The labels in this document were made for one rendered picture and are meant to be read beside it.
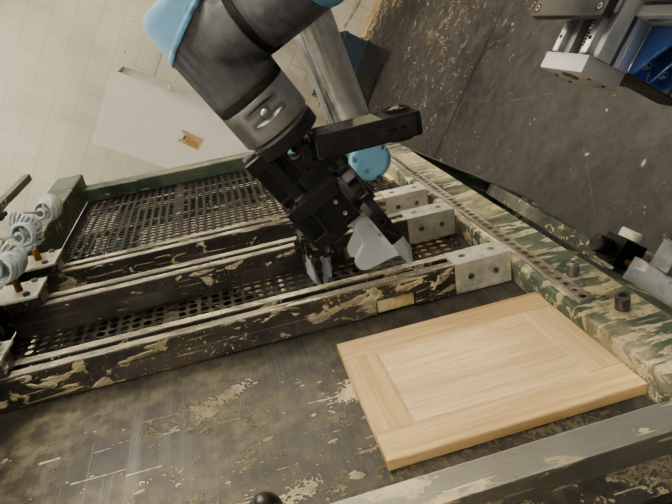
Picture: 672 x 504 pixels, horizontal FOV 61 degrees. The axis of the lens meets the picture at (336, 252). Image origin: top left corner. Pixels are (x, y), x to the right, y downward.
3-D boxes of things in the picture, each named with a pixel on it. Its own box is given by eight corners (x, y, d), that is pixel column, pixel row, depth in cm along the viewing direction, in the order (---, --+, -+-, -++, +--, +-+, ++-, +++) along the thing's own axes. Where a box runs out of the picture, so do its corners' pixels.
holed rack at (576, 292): (595, 299, 102) (595, 296, 101) (579, 303, 101) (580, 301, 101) (356, 128, 250) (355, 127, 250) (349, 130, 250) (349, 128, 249)
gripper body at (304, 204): (310, 231, 66) (239, 153, 61) (368, 183, 65) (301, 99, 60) (324, 257, 59) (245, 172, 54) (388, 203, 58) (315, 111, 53)
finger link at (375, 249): (378, 288, 66) (329, 233, 62) (417, 255, 66) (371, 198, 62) (386, 300, 63) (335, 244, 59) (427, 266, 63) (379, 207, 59)
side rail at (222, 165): (354, 159, 247) (350, 134, 242) (92, 216, 231) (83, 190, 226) (349, 155, 254) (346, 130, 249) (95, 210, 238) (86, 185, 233)
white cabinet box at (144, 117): (357, 163, 496) (113, 69, 426) (331, 224, 511) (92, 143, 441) (340, 149, 551) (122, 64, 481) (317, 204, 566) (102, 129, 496)
